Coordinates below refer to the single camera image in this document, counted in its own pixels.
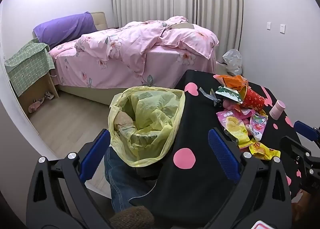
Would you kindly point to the orange snack wrapper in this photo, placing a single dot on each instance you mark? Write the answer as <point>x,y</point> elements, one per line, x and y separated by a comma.
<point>232,81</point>

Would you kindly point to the pink caterpillar toy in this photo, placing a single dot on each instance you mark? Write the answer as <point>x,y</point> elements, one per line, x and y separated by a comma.
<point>228,105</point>

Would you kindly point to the brown plastic bag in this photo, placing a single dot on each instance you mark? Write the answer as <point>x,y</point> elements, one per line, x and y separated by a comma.
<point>123,121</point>

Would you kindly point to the beige cloth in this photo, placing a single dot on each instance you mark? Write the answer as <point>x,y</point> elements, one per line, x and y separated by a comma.
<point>183,26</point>

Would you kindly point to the green white snack wrapper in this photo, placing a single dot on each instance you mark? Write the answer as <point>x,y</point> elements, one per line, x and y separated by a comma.
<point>228,94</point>

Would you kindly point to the pink slippers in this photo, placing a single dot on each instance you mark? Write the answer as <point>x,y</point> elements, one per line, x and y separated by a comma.
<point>36,106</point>

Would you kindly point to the pink floral duvet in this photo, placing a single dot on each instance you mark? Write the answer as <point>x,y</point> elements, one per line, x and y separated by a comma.
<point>135,39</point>

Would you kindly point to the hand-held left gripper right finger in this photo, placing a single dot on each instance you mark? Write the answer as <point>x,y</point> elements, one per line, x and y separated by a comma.
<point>222,154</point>

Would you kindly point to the bin with yellow plastic bag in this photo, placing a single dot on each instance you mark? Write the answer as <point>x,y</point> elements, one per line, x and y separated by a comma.
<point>150,119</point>

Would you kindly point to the white pink shoes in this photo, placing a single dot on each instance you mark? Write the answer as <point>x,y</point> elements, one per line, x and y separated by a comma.
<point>49,95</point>

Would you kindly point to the purple pillow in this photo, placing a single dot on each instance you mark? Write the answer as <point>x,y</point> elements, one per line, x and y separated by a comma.
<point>65,28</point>

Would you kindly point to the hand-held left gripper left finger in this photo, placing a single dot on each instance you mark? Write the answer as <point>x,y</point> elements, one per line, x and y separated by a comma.
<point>96,149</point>

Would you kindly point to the bed with pink sheet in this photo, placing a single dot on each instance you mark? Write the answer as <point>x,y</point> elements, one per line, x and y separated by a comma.
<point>120,71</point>

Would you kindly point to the red paper cup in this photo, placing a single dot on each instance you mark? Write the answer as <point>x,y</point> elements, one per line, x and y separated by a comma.
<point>253,100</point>

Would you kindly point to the white wall switch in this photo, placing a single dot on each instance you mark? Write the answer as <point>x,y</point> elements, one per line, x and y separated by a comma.
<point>269,26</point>

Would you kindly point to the grey foil wrapper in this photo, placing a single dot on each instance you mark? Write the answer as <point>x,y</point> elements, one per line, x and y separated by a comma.
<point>207,94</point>

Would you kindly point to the person's jeans leg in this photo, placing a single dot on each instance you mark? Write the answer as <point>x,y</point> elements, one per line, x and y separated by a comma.
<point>122,179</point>

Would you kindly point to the wooden nightstand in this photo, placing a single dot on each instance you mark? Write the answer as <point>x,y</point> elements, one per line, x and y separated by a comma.
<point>46,88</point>

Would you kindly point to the person's right hand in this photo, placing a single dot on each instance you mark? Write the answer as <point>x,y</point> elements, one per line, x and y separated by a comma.
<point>307,198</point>

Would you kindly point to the pink snack packet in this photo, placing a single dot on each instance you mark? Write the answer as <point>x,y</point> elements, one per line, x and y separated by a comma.
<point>232,125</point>

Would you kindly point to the yellow snack packet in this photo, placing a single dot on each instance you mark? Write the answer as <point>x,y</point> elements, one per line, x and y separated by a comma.
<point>262,151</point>

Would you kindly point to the white plastic bag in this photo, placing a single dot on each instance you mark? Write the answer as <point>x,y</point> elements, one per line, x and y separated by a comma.
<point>233,61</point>

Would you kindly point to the white wall socket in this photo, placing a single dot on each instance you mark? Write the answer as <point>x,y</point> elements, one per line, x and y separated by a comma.
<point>282,29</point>

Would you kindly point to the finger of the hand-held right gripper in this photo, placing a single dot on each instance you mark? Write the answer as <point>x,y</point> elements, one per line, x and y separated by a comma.
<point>292,145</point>
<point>303,129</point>

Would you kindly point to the black pink-printed tablecloth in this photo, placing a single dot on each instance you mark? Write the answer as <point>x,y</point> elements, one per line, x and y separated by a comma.
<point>195,119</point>

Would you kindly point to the small pink cup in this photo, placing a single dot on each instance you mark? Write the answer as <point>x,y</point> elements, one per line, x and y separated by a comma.
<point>277,110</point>

